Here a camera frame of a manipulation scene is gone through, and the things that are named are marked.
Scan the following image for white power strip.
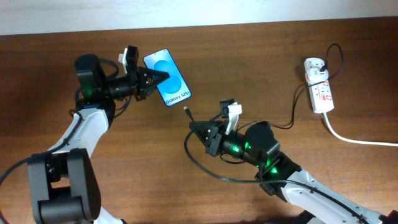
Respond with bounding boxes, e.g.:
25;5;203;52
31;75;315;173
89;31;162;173
304;57;334;114

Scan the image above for black USB charging cable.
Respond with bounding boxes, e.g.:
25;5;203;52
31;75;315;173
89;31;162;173
182;43;345;131

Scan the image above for white USB charger plug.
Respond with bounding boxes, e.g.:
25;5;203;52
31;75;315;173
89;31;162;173
305;67;329;85

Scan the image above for blue screen Galaxy smartphone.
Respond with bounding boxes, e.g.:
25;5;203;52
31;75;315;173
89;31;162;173
142;48;192;108

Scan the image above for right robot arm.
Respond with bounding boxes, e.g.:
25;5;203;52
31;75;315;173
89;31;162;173
189;120;397;223

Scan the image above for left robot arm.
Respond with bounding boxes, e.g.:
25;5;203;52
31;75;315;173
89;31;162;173
27;54;170;223

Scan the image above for white power strip cord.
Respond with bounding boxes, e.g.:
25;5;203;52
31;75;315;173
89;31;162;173
320;112;398;147

